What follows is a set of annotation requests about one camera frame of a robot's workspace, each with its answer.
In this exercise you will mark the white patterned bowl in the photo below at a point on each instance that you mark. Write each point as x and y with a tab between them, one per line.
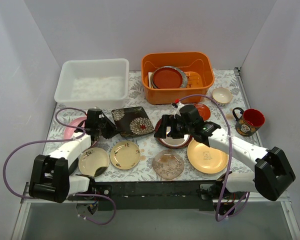
222	96

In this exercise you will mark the black skull mug red inside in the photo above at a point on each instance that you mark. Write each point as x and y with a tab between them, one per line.
248	121

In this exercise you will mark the red rimmed cream plate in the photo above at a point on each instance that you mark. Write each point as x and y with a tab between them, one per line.
177	143

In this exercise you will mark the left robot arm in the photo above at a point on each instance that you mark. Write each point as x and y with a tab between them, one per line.
71	168

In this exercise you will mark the cream plate with dark patch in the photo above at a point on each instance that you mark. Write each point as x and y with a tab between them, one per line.
93	162

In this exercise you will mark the pink glass square plate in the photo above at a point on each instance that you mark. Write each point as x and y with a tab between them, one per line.
168	165

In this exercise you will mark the pink round plate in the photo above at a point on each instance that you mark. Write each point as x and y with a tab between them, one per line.
78	122

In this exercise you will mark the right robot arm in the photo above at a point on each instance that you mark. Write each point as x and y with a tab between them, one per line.
271	173

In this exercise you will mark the orange plastic bin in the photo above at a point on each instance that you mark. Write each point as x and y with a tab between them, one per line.
196	65

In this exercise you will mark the white plastic bin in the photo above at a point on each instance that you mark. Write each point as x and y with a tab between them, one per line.
85	84

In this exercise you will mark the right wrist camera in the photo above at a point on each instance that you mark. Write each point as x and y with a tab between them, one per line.
191	113

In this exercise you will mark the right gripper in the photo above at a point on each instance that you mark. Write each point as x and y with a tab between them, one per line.
170	126

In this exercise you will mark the small red saucer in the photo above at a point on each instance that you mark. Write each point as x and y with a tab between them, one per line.
203	111

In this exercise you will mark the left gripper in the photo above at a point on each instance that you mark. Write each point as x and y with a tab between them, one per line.
106	127

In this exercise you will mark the large yellow bear plate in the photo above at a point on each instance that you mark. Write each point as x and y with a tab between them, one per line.
206	159

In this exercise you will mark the cream floral small plate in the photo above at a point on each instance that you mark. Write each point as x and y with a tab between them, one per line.
125	155

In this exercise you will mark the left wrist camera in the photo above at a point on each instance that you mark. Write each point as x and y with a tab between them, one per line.
93	117

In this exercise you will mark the floral table mat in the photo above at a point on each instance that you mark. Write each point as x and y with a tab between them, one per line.
149	146

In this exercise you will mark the black square floral plate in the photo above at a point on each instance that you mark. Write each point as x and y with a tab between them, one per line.
132	122

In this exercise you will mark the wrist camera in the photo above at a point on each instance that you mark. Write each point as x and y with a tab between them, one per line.
191	113
93	117

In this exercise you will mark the red plate in orange bin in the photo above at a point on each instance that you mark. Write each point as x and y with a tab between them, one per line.
168	77

